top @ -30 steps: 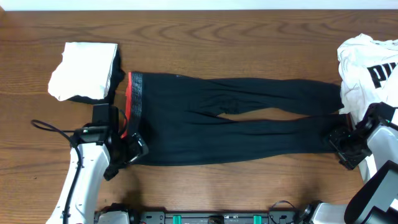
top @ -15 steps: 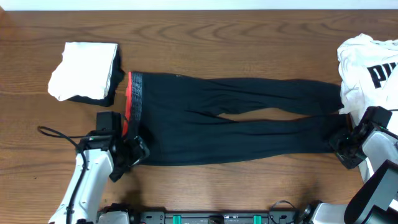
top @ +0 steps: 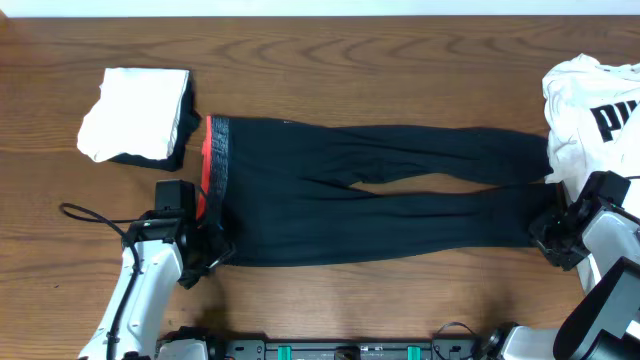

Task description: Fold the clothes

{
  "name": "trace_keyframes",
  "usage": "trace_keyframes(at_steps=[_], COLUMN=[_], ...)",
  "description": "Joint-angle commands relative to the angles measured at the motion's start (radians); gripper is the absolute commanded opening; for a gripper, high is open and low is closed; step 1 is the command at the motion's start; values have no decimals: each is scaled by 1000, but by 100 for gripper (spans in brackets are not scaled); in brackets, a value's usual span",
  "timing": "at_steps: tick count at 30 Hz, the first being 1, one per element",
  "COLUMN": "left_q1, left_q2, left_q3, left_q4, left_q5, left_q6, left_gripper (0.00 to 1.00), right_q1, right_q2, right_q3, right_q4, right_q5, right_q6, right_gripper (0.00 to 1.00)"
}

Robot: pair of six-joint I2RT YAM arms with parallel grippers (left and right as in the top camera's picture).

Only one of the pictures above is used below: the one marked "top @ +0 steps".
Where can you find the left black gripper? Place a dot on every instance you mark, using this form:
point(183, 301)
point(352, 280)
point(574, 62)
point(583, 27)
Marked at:
point(209, 253)

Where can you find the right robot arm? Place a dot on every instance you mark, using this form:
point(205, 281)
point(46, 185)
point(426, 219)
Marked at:
point(597, 235)

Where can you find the folded black garment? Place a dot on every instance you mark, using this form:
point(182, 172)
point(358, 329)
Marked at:
point(189, 121)

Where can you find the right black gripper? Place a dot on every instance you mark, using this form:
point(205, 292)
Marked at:
point(538, 232)

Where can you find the black pants red waistband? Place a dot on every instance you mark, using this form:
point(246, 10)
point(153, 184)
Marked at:
point(293, 194)

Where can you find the folded white cloth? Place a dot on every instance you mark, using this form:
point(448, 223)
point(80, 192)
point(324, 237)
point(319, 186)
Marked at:
point(137, 113)

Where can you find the white printed t-shirt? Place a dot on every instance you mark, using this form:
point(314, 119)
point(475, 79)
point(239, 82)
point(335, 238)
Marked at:
point(592, 110)

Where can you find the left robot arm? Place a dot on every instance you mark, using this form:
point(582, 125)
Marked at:
point(151, 267)

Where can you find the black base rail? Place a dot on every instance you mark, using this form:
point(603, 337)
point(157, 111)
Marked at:
point(456, 348)

